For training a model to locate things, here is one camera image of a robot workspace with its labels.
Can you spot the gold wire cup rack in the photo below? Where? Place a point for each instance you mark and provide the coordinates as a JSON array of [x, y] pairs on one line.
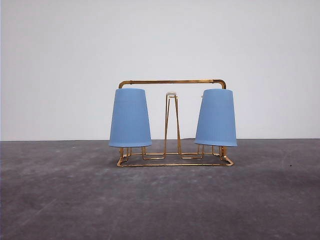
[[172, 154]]

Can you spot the blue plastic cup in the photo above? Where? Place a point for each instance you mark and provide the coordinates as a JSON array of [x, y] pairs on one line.
[[216, 119], [130, 126]]

